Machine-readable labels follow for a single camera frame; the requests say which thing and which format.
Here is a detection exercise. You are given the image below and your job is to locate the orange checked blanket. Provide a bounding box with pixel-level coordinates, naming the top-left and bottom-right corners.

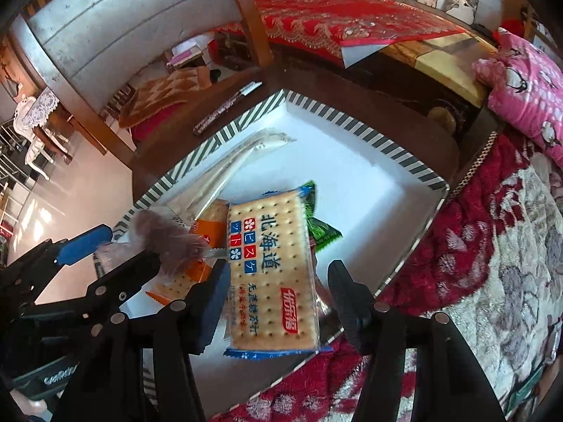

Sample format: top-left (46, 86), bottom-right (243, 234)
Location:
top-left (119, 67), bottom-right (211, 129)

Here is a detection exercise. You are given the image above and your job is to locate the pink white box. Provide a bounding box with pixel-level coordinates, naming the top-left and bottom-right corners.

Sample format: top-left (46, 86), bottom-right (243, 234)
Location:
top-left (166, 39), bottom-right (205, 69)

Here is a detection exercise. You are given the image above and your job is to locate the wooden post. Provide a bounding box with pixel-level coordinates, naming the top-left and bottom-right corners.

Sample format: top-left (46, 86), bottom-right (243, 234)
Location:
top-left (222, 0), bottom-right (274, 69)

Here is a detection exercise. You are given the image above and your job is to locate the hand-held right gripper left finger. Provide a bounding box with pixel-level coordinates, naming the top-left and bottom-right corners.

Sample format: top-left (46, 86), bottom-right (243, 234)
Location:
top-left (55, 259), bottom-right (232, 422)

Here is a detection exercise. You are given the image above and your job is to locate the white box with striped rim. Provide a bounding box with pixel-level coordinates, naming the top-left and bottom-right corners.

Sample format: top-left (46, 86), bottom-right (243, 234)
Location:
top-left (112, 89), bottom-right (450, 405)

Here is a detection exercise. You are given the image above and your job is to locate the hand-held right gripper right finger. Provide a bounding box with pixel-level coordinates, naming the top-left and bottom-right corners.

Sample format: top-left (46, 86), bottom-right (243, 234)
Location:
top-left (328, 259), bottom-right (506, 422)

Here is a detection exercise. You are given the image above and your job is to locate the white lace cloth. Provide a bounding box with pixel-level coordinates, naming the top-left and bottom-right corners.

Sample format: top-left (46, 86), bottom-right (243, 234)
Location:
top-left (13, 88), bottom-right (60, 130)

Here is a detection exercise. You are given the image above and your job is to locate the red white floral blanket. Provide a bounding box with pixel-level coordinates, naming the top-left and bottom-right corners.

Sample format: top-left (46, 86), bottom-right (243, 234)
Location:
top-left (211, 129), bottom-right (563, 422)

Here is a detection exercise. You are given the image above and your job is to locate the metal rack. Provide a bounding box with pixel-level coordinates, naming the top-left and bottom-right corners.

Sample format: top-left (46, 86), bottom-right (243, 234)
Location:
top-left (0, 123), bottom-right (28, 229)

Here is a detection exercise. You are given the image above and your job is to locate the red embroidered bed cover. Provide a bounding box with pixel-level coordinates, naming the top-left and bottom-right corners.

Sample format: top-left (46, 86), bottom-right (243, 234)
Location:
top-left (213, 0), bottom-right (467, 69)

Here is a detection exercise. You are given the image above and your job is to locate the white chair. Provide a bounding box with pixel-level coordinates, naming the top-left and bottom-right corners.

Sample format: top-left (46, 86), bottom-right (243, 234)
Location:
top-left (12, 87), bottom-right (73, 181)

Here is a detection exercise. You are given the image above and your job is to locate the long clear white packet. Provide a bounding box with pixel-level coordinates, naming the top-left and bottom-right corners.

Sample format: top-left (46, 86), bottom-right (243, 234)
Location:
top-left (167, 128), bottom-right (296, 234)

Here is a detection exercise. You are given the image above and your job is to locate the orange cracker packet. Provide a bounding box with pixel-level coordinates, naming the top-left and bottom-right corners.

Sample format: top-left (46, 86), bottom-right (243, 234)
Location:
top-left (145, 200), bottom-right (230, 308)

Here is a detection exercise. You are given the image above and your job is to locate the blue-edged cracker packet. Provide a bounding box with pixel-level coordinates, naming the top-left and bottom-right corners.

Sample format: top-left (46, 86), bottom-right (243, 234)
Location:
top-left (222, 187), bottom-right (334, 359)

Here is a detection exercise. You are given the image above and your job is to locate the green snack packet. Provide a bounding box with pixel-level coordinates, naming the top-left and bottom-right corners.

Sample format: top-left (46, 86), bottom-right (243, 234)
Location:
top-left (301, 180), bottom-right (343, 253)

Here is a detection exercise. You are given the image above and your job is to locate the wooden frame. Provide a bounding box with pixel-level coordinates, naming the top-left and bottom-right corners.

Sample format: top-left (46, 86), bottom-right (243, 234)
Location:
top-left (521, 4), bottom-right (551, 45)

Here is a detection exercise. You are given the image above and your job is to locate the clear packet of purple snack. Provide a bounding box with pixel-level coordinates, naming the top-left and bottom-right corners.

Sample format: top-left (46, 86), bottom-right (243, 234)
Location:
top-left (94, 210), bottom-right (229, 280)

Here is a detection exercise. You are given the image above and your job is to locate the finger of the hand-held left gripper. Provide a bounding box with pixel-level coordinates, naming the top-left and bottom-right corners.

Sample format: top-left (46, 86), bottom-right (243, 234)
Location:
top-left (83, 250), bottom-right (163, 314)
top-left (26, 224), bottom-right (114, 283)

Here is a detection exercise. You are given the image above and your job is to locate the pink printed pillow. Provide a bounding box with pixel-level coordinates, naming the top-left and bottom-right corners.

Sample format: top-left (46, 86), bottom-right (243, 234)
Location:
top-left (473, 27), bottom-right (563, 168)

